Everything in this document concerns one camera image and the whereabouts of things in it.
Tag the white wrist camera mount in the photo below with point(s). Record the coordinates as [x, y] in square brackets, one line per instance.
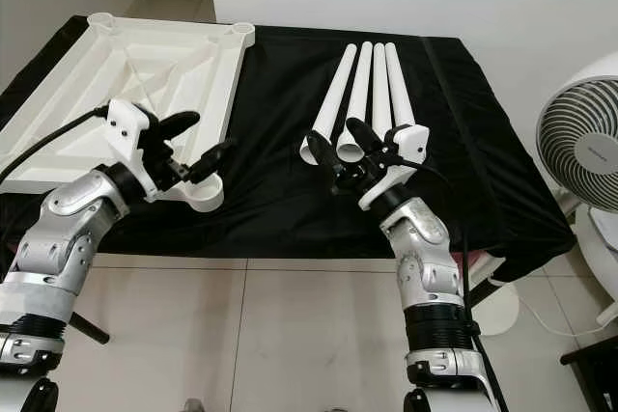
[127, 123]
[413, 142]

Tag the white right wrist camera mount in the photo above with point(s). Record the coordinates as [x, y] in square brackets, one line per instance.
[413, 142]

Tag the black tablecloth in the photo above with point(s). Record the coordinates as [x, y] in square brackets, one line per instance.
[299, 224]

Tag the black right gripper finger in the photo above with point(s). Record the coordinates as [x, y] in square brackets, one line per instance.
[365, 138]
[328, 156]

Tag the white floor fan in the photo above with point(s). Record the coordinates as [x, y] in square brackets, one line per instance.
[579, 142]

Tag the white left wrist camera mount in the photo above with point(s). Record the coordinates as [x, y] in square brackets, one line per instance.
[127, 123]

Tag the white plastic table top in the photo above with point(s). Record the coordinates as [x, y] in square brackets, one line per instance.
[126, 65]

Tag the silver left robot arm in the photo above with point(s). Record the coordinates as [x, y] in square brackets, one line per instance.
[63, 238]

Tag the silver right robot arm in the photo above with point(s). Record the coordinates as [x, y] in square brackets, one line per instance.
[430, 248]

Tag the black table frame leg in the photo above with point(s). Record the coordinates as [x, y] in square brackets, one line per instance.
[92, 327]

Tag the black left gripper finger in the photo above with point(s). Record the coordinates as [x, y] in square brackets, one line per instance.
[214, 159]
[180, 123]

